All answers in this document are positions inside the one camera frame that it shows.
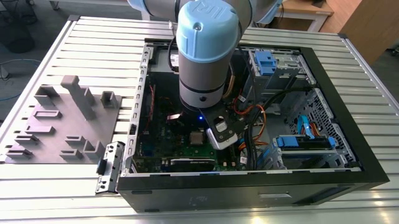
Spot brown wooden cabinet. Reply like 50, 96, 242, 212
321, 0, 399, 65

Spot white framed table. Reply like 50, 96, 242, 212
50, 0, 151, 21

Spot black PC case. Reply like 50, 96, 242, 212
115, 38, 392, 213

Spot orange wires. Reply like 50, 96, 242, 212
242, 104, 270, 151

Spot grey power supply unit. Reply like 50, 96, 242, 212
149, 49, 181, 73

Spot thick black cable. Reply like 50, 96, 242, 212
245, 86, 316, 170

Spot blue drive carrier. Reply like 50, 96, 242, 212
254, 50, 278, 76

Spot blue floor cable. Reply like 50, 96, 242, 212
0, 58, 43, 101

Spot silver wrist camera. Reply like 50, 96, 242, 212
206, 127, 239, 150

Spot grey parts rack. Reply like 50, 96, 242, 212
5, 75, 123, 164

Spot black graphics card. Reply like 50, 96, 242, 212
162, 158, 217, 173

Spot grey metal latch bracket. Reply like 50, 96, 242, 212
95, 140, 126, 195

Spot silver CPU chip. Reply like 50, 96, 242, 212
190, 131, 205, 146

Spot green motherboard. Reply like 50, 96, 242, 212
137, 109, 247, 173

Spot wooden desk white frame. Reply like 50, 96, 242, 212
272, 0, 336, 33

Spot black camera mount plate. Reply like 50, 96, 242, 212
201, 106, 243, 140

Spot black waste bin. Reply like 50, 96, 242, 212
0, 25, 37, 54

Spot blue flat data cable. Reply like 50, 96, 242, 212
297, 114, 316, 140
260, 149, 272, 165

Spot grey metal disk bay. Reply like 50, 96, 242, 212
272, 135, 350, 170

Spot hard disk in blue carrier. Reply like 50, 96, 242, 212
274, 135, 338, 150

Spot grey metal drive cage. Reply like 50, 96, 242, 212
243, 50, 316, 112

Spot black camera cable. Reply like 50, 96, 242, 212
167, 37, 181, 74

